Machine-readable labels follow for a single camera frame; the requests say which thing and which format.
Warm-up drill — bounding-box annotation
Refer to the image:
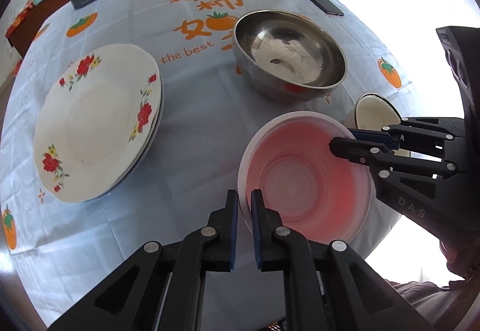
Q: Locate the white enamel bowl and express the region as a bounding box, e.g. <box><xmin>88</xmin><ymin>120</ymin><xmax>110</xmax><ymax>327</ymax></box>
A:
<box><xmin>343</xmin><ymin>93</ymin><xmax>401</xmax><ymax>131</ymax></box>

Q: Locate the red plastic bowl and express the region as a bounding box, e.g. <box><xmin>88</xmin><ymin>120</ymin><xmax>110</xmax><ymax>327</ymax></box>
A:
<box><xmin>238</xmin><ymin>111</ymin><xmax>372</xmax><ymax>244</ymax></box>

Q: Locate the white floral plate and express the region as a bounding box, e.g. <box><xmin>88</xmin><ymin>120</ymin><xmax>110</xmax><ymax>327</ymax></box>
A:
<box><xmin>33</xmin><ymin>43</ymin><xmax>162</xmax><ymax>204</ymax></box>

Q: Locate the person's right hand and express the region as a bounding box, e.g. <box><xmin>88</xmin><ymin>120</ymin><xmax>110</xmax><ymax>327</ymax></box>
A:
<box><xmin>439</xmin><ymin>242</ymin><xmax>479</xmax><ymax>279</ymax></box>

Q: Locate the white persimmon tablecloth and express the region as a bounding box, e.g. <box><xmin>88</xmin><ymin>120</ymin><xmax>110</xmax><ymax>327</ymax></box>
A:
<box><xmin>1</xmin><ymin>0</ymin><xmax>413</xmax><ymax>327</ymax></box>

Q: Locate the stainless steel bowl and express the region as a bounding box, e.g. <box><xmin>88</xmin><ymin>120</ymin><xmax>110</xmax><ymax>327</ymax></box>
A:
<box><xmin>232</xmin><ymin>9</ymin><xmax>347</xmax><ymax>103</ymax></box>

